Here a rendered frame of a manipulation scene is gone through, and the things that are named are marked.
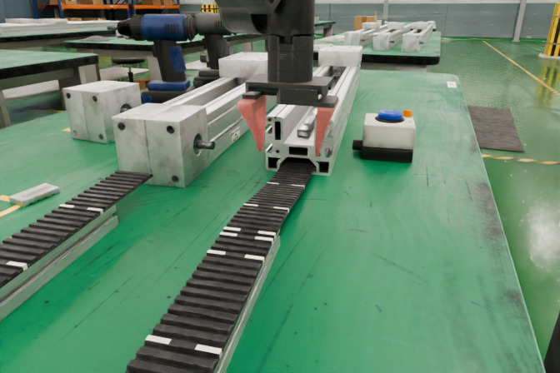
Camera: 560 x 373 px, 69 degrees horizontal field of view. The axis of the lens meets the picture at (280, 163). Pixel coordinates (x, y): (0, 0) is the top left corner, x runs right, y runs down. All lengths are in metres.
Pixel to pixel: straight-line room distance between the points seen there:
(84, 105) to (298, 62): 0.45
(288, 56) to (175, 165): 0.21
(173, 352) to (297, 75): 0.34
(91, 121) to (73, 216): 0.37
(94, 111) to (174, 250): 0.42
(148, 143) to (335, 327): 0.35
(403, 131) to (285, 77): 0.24
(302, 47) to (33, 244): 0.34
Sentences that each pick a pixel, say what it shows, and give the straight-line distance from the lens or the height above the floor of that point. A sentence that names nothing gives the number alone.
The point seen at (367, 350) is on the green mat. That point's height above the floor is 0.78.
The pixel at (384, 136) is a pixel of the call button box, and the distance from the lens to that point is 0.66.
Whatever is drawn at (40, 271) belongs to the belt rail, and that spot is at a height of 0.79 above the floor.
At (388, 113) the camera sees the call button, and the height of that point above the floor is 0.85.
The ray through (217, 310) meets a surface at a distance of 0.31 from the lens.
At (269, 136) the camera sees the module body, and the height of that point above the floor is 0.83.
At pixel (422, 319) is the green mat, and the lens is 0.36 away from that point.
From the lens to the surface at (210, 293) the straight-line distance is 0.32.
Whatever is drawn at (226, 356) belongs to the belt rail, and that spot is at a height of 0.79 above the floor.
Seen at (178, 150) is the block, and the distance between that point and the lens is 0.56.
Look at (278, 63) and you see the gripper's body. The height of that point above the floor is 0.95.
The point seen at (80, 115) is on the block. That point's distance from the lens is 0.83.
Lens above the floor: 1.01
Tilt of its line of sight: 21 degrees down
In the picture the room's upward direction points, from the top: straight up
